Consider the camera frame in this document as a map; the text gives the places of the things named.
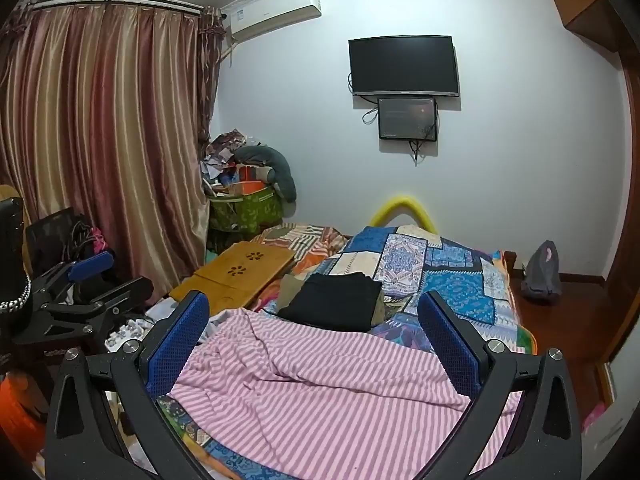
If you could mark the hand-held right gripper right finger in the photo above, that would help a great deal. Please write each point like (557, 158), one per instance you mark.
(445, 345)

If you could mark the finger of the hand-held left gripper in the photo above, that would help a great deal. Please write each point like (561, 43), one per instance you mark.
(90, 264)
(120, 295)

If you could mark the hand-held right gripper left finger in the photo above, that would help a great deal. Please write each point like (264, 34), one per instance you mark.
(182, 345)

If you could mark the pink striped blanket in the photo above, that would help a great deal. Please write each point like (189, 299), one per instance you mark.
(325, 400)

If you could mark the white plastic item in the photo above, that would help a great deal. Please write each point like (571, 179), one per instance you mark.
(127, 332)

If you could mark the black mesh chair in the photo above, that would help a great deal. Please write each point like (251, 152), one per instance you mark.
(50, 235)

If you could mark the blue patchwork blanket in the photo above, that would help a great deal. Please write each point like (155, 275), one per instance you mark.
(450, 270)

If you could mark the wooden lap desk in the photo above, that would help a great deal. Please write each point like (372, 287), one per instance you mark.
(235, 270)

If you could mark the grey backpack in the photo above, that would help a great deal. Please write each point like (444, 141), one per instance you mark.
(540, 275)

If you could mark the olive folded garment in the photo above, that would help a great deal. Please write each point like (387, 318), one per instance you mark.
(289, 290)

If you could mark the black folded garment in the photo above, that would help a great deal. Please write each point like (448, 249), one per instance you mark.
(330, 300)

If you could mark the striped brown curtain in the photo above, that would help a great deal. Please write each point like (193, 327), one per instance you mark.
(100, 135)

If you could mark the yellow foam tube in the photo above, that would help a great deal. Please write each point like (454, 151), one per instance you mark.
(400, 201)

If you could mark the orange cloth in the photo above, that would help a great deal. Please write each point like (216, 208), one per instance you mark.
(20, 420)

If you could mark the orange striped blanket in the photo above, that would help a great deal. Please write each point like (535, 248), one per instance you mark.
(310, 240)

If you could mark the grey curved pillow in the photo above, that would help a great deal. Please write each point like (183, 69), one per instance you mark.
(280, 165)

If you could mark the white air conditioner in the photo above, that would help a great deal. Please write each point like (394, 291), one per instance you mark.
(275, 10)

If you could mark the wooden overhead cabinet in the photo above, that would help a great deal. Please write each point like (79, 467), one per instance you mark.
(580, 0)

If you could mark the wooden door frame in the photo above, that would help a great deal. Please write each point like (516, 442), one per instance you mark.
(625, 210)

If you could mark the small black wall monitor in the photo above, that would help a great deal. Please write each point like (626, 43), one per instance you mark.
(407, 117)

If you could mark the white curtain rail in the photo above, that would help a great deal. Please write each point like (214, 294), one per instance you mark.
(125, 0)

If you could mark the black wall television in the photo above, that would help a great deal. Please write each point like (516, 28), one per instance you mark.
(402, 65)

